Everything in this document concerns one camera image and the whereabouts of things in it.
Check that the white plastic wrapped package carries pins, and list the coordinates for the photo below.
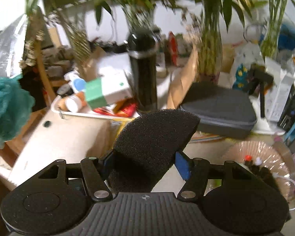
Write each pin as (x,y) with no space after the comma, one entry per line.
(111,63)

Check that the wooden chair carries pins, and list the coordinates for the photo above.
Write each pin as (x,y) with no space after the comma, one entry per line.
(38,83)

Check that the white capped pill bottle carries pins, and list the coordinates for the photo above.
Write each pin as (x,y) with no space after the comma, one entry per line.
(76,102)

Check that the brown paper bag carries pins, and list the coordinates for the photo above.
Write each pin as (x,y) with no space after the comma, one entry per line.
(181,83)

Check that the grey zippered hard case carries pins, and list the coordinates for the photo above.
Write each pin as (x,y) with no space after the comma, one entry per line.
(222,111)

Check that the white blue spray bottle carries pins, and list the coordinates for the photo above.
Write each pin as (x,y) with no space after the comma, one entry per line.
(75,81)

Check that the tan leather keychain pouch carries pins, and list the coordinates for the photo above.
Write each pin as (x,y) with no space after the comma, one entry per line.
(62,107)

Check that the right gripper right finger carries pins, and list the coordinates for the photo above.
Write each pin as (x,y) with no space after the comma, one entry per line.
(195,174)

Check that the red packet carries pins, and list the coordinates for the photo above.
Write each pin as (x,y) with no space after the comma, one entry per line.
(125,108)

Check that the black thermos bottle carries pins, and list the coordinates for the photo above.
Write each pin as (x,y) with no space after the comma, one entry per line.
(141,49)

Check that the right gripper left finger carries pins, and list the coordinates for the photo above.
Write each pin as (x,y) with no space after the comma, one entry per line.
(95,171)

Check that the black product box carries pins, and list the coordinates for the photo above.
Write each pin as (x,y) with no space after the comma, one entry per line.
(287,118)

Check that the teal mesh bath sponge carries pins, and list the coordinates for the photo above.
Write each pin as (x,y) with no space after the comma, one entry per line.
(15,108)

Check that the black foam sponge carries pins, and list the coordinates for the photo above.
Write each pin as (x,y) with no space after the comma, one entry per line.
(144,150)

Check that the black round speaker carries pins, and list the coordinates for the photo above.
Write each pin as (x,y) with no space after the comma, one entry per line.
(65,90)

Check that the white plastic tray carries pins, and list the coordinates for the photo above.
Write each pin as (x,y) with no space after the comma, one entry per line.
(162,94)

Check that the green white tissue box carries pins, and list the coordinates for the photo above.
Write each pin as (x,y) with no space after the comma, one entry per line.
(108,89)

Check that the bamboo plant in vase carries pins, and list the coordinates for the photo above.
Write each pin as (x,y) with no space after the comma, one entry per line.
(70,14)

